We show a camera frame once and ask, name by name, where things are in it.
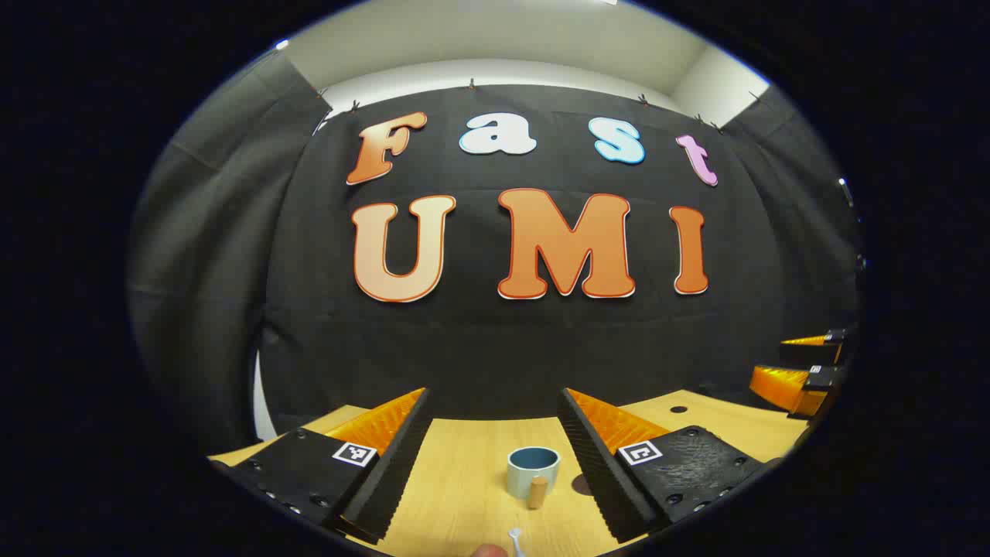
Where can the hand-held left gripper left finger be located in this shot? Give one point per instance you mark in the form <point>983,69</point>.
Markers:
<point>398,456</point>

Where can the dark brown round coaster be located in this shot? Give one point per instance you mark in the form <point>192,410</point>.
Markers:
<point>582,486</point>

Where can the black backdrop cloth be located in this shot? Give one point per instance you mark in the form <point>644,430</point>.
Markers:
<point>479,340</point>

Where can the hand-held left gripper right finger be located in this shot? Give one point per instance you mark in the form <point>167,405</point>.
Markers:
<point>592,456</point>

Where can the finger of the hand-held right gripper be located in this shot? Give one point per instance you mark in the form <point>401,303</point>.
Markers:
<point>785,387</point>
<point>839,336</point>

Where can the white toothbrush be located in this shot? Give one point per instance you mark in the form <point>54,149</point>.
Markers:
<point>515,537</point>

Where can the wooden desktop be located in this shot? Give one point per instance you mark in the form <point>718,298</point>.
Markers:
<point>464,480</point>

